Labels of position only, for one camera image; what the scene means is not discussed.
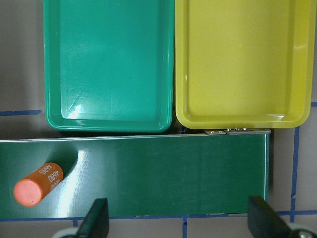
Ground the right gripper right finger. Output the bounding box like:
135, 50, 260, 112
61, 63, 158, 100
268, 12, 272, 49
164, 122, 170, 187
248, 196, 291, 238

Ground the orange cylinder with white print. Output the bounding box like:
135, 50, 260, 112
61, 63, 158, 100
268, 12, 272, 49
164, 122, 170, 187
13, 162, 64, 207

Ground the yellow plastic tray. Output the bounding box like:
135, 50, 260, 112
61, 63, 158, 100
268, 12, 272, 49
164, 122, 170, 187
175, 0, 317, 129

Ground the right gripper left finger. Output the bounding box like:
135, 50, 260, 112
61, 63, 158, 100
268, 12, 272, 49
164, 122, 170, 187
75, 198, 109, 238

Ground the green conveyor belt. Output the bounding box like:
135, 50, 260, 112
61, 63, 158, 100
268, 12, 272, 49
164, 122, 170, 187
0, 132, 269, 219

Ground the green plastic tray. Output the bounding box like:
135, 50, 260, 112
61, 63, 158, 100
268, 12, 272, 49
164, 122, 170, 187
43, 0, 175, 133

